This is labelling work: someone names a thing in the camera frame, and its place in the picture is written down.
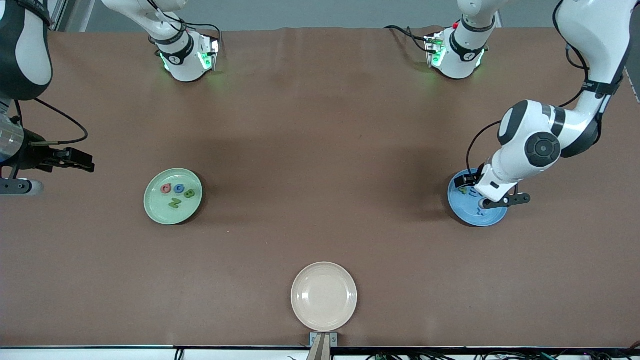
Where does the metal connector plate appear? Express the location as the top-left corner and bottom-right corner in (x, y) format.
(199, 34), (221, 72)
(424, 32), (446, 68)

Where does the aluminium frame post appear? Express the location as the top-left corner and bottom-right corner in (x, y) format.
(47, 0), (68, 32)

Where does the black right arm base cable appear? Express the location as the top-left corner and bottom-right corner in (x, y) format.
(172, 17), (224, 51)

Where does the blue plate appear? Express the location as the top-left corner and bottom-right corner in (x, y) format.
(447, 168), (510, 228)

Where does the black arm base cable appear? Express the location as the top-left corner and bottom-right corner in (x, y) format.
(384, 24), (432, 53)
(172, 17), (224, 51)

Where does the black left arm base cable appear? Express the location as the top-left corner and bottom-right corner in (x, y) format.
(384, 24), (432, 53)

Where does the brown table mat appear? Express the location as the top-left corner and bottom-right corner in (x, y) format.
(0, 26), (640, 349)

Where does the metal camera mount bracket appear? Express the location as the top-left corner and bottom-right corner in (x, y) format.
(306, 332), (339, 360)

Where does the light green plate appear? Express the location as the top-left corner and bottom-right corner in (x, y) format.
(143, 167), (204, 226)

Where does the beige plate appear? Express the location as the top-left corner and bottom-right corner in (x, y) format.
(290, 261), (359, 333)

